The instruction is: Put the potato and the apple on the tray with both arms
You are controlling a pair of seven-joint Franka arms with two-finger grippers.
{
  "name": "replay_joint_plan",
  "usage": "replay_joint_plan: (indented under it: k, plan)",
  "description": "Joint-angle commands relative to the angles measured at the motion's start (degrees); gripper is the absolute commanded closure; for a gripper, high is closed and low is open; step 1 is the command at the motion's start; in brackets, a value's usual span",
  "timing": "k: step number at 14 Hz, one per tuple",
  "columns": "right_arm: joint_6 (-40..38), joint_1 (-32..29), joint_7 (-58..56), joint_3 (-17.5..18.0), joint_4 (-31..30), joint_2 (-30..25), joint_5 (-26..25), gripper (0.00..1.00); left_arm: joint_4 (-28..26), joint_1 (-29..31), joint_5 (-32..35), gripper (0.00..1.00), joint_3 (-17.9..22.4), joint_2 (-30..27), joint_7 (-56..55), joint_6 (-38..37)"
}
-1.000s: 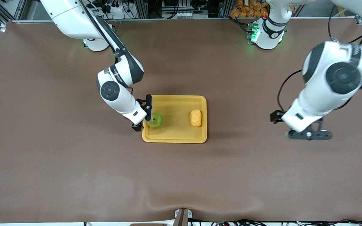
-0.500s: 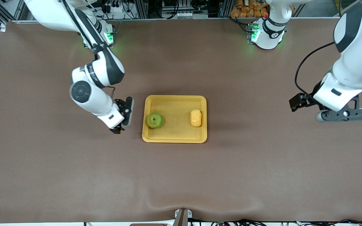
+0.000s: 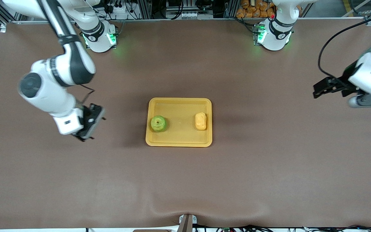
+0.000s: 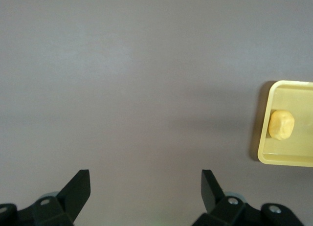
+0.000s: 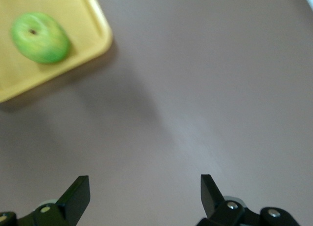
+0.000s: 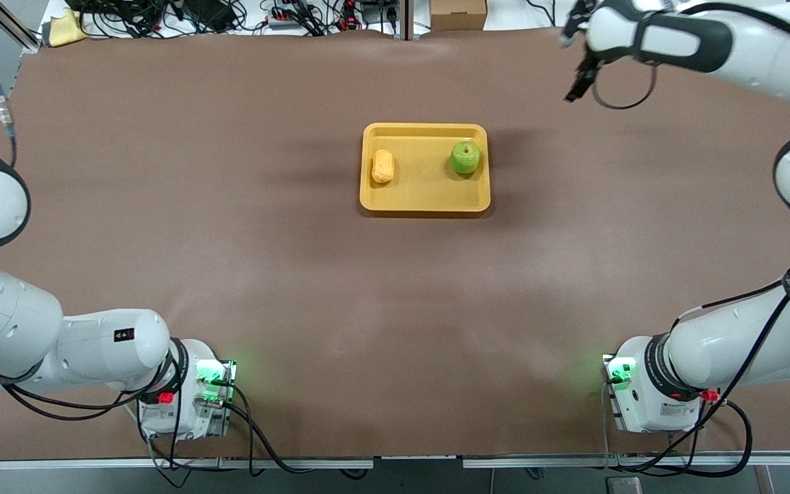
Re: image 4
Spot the yellow bread roll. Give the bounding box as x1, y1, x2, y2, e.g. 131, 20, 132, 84
268, 109, 295, 141

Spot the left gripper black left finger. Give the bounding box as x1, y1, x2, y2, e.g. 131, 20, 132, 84
0, 169, 91, 226

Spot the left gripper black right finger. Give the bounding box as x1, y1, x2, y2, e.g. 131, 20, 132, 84
192, 169, 304, 226

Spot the yellow plastic tray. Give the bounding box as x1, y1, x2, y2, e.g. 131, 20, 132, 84
257, 79, 313, 168

